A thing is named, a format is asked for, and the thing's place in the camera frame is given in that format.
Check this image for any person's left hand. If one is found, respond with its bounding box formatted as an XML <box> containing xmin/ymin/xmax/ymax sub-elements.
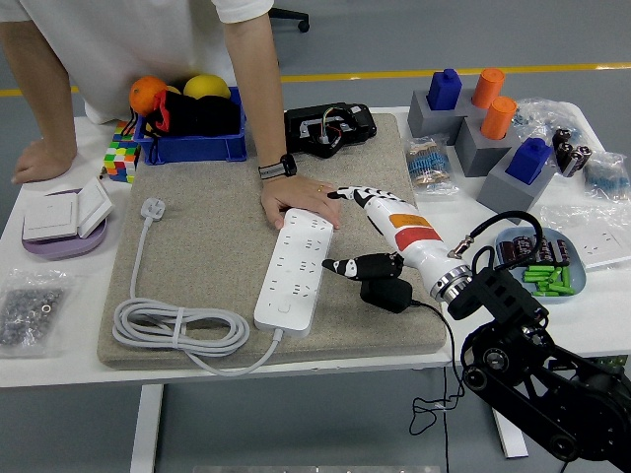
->
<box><xmin>259</xmin><ymin>172</ymin><xmax>342</xmax><ymax>232</ymax></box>

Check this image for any person's right hand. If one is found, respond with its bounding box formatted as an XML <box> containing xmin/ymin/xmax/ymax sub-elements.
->
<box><xmin>10</xmin><ymin>139</ymin><xmax>79</xmax><ymax>185</ymax></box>

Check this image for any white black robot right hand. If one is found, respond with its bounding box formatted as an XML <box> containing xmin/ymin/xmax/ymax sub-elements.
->
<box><xmin>321</xmin><ymin>185</ymin><xmax>463</xmax><ymax>288</ymax></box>

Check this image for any black plug adapter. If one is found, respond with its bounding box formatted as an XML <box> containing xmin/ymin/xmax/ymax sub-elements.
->
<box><xmin>359</xmin><ymin>277</ymin><xmax>414</xmax><ymax>313</ymax></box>

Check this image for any thin black adapter cord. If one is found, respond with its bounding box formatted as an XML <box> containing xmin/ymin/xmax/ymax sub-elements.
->
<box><xmin>409</xmin><ymin>298</ymin><xmax>466</xmax><ymax>473</ymax></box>

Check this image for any white power strip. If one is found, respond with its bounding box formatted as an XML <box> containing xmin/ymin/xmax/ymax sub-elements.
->
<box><xmin>252</xmin><ymin>207</ymin><xmax>335</xmax><ymax>339</ymax></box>

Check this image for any black grey wristwatch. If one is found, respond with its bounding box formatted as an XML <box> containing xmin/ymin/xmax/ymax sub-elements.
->
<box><xmin>257</xmin><ymin>153</ymin><xmax>299</xmax><ymax>181</ymax></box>

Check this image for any bag of taped resistors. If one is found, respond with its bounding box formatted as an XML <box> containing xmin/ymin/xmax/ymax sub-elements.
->
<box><xmin>404</xmin><ymin>136</ymin><xmax>462</xmax><ymax>197</ymax></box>

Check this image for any colourful puzzle cube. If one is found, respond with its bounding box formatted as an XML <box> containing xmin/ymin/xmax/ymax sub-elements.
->
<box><xmin>102</xmin><ymin>120</ymin><xmax>142</xmax><ymax>184</ymax></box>

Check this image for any grey-brown mat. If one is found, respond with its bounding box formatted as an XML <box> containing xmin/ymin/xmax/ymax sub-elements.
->
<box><xmin>97</xmin><ymin>112</ymin><xmax>449</xmax><ymax>372</ymax></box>

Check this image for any purple oval tray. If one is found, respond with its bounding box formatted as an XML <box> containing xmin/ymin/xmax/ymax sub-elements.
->
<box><xmin>21</xmin><ymin>186</ymin><xmax>108</xmax><ymax>262</ymax></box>

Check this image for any black open electronic housing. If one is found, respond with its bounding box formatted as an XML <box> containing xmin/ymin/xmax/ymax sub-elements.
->
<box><xmin>284</xmin><ymin>102</ymin><xmax>379</xmax><ymax>160</ymax></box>

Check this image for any grey square block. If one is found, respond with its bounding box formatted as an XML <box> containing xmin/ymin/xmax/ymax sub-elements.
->
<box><xmin>476</xmin><ymin>156</ymin><xmax>558</xmax><ymax>226</ymax></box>
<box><xmin>454</xmin><ymin>115</ymin><xmax>522</xmax><ymax>177</ymax></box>
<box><xmin>406</xmin><ymin>90</ymin><xmax>474</xmax><ymax>139</ymax></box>

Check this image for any blue plastic bin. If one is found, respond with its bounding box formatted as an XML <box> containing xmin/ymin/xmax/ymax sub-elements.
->
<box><xmin>133</xmin><ymin>86</ymin><xmax>249</xmax><ymax>165</ymax></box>

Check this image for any light blue dish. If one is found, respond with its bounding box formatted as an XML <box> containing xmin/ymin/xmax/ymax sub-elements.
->
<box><xmin>494</xmin><ymin>225</ymin><xmax>588</xmax><ymax>304</ymax></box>

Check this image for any orange fruit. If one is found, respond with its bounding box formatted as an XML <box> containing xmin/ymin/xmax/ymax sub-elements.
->
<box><xmin>128</xmin><ymin>75</ymin><xmax>170</xmax><ymax>117</ymax></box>

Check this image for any blue square peg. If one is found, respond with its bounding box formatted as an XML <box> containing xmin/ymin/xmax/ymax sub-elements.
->
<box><xmin>505</xmin><ymin>137</ymin><xmax>553</xmax><ymax>186</ymax></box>
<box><xmin>426</xmin><ymin>68</ymin><xmax>463</xmax><ymax>111</ymax></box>

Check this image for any large yellow lemon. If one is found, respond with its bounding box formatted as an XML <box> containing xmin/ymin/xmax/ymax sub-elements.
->
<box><xmin>182</xmin><ymin>73</ymin><xmax>232</xmax><ymax>101</ymax></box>

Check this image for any orange cylinder peg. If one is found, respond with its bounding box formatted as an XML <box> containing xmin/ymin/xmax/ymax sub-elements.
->
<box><xmin>479</xmin><ymin>96</ymin><xmax>519</xmax><ymax>141</ymax></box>
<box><xmin>471</xmin><ymin>67</ymin><xmax>507</xmax><ymax>109</ymax></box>

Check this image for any green batteries pile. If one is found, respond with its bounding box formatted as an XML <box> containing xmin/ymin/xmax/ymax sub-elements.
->
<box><xmin>522</xmin><ymin>264</ymin><xmax>578</xmax><ymax>298</ymax></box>

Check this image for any bag of metal nuts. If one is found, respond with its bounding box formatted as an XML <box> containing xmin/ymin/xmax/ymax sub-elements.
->
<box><xmin>0</xmin><ymin>268</ymin><xmax>78</xmax><ymax>359</ymax></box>

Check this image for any clear plastic bag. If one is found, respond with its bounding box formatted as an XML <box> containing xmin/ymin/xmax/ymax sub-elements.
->
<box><xmin>539</xmin><ymin>200</ymin><xmax>631</xmax><ymax>271</ymax></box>

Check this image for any person's torso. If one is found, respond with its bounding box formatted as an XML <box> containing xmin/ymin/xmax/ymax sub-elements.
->
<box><xmin>0</xmin><ymin>0</ymin><xmax>275</xmax><ymax>125</ymax></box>

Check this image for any bag of blue resistors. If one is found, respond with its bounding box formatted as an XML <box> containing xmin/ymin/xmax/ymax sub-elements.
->
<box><xmin>512</xmin><ymin>97</ymin><xmax>586</xmax><ymax>144</ymax></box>
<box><xmin>583</xmin><ymin>151</ymin><xmax>631</xmax><ymax>202</ymax></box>

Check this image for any white table leg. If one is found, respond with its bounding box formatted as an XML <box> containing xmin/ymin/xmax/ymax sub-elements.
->
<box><xmin>128</xmin><ymin>383</ymin><xmax>165</xmax><ymax>473</ymax></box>
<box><xmin>491</xmin><ymin>406</ymin><xmax>529</xmax><ymax>459</ymax></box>

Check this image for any white wall switch panel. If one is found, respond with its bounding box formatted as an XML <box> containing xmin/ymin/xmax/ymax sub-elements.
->
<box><xmin>22</xmin><ymin>192</ymin><xmax>81</xmax><ymax>242</ymax></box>
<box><xmin>76</xmin><ymin>176</ymin><xmax>115</xmax><ymax>240</ymax></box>

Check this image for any grey power cord with plug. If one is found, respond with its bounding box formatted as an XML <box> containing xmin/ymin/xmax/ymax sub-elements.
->
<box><xmin>111</xmin><ymin>197</ymin><xmax>286</xmax><ymax>377</ymax></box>

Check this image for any black red drawstring pouch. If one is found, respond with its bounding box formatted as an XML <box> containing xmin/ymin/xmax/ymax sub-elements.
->
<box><xmin>120</xmin><ymin>90</ymin><xmax>243</xmax><ymax>167</ymax></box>

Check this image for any white wall socket panel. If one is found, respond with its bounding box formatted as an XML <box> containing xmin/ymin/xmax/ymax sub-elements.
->
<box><xmin>574</xmin><ymin>227</ymin><xmax>631</xmax><ymax>271</ymax></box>

